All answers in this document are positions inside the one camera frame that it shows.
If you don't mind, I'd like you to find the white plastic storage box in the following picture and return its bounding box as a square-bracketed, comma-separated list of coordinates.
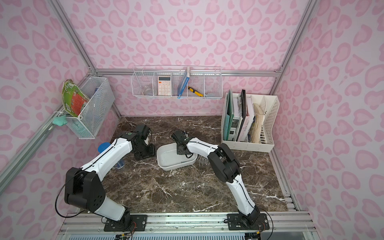
[157, 143, 198, 171]

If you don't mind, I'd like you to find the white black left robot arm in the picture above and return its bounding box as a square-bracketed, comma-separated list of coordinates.
[61, 124, 156, 229]

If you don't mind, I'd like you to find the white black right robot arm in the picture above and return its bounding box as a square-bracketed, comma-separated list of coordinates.
[171, 130, 261, 227]

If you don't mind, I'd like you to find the blue lidded jar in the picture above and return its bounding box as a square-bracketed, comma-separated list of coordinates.
[98, 142, 125, 170]

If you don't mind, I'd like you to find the yellow utility knife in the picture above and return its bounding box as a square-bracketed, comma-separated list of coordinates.
[188, 87, 204, 97]

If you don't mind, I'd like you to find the green folder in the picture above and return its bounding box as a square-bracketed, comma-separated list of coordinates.
[223, 89, 234, 141]

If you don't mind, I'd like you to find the clear round glass dish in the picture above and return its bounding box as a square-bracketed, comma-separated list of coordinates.
[143, 86, 153, 96]

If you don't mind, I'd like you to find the white orange calculator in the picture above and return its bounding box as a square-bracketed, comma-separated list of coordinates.
[158, 76, 172, 96]

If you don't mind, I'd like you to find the blue book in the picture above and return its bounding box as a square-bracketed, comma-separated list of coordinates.
[177, 66, 190, 97]

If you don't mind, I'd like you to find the white mesh side basket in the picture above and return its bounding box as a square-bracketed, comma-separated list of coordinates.
[67, 77, 115, 140]

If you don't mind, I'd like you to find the white desktop file organizer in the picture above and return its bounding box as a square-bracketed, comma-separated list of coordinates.
[221, 93, 280, 153]

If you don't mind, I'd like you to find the pink white book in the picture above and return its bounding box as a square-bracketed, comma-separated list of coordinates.
[238, 95, 255, 142]

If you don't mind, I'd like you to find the black notebook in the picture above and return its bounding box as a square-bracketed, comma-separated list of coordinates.
[235, 90, 246, 141]

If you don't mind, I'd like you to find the beige woven fan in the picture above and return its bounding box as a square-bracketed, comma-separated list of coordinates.
[250, 104, 265, 144]

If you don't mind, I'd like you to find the green red snack bag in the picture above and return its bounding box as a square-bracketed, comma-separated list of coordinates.
[62, 79, 90, 117]

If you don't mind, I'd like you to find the white wire wall basket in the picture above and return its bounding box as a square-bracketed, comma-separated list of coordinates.
[131, 65, 223, 99]

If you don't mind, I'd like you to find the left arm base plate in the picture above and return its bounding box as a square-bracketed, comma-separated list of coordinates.
[104, 214, 148, 233]

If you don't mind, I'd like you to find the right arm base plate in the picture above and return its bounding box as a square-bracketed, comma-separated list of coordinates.
[224, 214, 270, 231]

